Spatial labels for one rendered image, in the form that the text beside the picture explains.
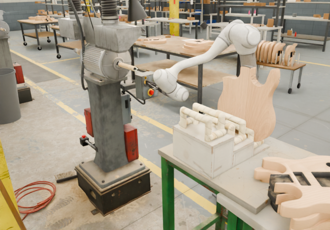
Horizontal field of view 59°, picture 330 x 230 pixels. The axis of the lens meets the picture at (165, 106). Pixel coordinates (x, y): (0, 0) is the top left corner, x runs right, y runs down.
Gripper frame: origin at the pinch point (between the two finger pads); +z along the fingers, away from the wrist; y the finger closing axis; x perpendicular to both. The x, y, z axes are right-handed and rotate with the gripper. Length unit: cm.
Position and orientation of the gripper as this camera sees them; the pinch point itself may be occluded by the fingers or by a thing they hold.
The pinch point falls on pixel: (149, 83)
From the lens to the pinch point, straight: 225.8
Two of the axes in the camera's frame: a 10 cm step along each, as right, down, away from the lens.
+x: -0.2, -9.3, -3.7
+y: 7.7, -2.5, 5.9
